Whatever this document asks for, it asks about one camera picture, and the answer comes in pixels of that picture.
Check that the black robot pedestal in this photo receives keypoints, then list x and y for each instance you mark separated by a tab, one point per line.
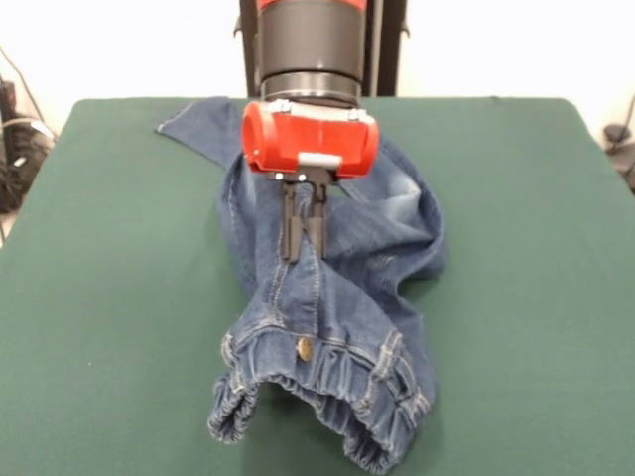
387	49

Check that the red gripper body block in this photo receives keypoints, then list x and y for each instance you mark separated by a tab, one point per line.
317	141

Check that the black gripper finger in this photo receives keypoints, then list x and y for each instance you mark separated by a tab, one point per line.
317	223
291	228

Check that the dark green tablecloth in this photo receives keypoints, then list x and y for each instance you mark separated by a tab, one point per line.
124	322

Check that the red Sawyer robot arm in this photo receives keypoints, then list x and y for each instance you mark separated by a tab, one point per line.
312	39

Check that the blue denim jeans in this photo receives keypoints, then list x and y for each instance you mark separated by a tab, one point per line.
347	297

